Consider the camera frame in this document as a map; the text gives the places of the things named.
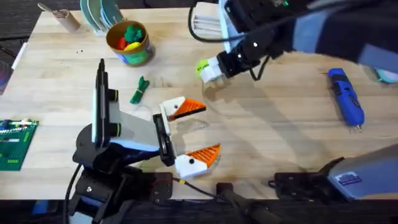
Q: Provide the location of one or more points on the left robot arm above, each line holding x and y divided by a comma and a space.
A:
102, 174

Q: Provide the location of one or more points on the green toy vegetable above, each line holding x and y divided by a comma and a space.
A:
140, 90

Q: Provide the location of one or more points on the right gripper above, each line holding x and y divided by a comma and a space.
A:
248, 53

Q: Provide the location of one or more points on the green board with blocks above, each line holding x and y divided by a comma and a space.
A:
15, 143

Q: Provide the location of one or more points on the white strip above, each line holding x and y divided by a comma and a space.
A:
19, 56

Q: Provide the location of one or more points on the teal and white dish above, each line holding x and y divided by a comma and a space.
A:
387, 76

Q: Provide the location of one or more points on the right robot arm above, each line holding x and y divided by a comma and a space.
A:
342, 31

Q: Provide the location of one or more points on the cardboard tube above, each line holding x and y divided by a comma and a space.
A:
66, 20

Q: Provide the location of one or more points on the black rail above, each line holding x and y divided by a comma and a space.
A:
311, 213

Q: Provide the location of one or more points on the blue electric screwdriver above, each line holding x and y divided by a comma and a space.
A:
345, 93

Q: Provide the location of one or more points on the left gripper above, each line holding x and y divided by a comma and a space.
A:
136, 132

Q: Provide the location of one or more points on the green disc with holes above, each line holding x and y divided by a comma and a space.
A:
200, 66

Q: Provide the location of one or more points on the tub of small toys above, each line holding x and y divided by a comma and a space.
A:
130, 40

